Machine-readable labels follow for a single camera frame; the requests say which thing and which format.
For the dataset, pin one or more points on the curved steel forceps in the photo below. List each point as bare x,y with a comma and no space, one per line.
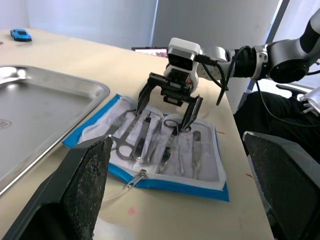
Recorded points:
115,125

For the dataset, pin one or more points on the blue toy car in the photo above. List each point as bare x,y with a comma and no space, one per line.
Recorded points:
21,35

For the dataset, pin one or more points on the blue surgical instrument pack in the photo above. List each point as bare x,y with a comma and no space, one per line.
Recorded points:
175,188

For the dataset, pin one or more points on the silver robot torso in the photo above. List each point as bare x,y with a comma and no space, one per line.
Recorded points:
313,100

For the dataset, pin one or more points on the stainless steel metal tray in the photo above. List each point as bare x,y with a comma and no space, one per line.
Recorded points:
37,107

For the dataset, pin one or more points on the wide steel tweezers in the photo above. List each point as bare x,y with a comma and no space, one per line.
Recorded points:
142,140

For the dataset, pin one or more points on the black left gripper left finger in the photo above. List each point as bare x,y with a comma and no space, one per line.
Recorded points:
75,190

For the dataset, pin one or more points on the metal zipper pull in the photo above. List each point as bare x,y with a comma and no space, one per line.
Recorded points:
137,179

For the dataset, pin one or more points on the black office chair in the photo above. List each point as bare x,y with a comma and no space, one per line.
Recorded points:
252,115

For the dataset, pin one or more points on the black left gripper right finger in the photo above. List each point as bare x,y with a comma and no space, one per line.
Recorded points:
287,180

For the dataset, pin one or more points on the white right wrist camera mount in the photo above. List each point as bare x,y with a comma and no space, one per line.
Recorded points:
183,46

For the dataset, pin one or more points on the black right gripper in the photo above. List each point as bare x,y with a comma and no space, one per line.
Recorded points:
176,96

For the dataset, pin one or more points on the dark slim tweezers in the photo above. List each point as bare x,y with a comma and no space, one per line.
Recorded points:
152,145

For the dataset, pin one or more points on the thin steel probe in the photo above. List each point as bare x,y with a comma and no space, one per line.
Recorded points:
181,162

